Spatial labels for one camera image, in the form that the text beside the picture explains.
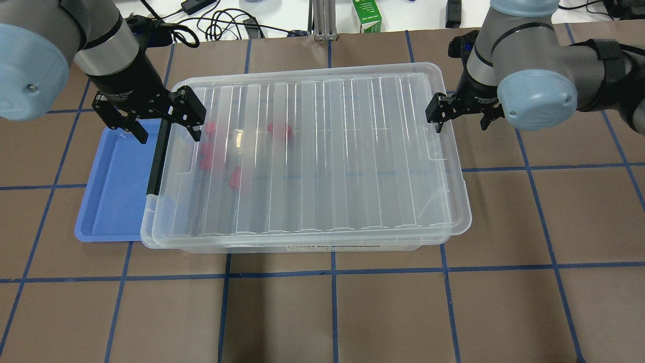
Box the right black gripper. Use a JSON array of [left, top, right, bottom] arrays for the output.
[[425, 76, 505, 134]]

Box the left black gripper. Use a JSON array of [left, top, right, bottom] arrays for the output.
[[92, 65, 207, 144]]

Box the red block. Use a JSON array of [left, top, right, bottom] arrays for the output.
[[228, 165, 242, 192], [267, 122, 293, 143]]

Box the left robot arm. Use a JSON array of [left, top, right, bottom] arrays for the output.
[[1, 1, 207, 143]]

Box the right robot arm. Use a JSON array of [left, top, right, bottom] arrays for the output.
[[426, 1, 644, 134]]

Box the blue plastic tray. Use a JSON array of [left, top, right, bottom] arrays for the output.
[[75, 119, 160, 242]]

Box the clear plastic storage box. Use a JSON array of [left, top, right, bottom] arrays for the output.
[[140, 63, 472, 254]]

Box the black power adapter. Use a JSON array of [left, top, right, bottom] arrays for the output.
[[180, 0, 218, 15]]

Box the green white carton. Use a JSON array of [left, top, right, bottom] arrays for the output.
[[351, 0, 383, 34]]

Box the black box latch handle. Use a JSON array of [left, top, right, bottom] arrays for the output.
[[147, 119, 171, 196]]

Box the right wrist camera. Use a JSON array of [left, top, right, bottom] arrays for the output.
[[447, 30, 480, 69]]

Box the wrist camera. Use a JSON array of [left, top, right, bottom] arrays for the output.
[[124, 15, 173, 50], [447, 30, 480, 69]]

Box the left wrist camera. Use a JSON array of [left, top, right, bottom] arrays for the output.
[[124, 15, 173, 50]]

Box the aluminium frame post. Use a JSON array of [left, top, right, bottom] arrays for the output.
[[308, 0, 338, 41]]

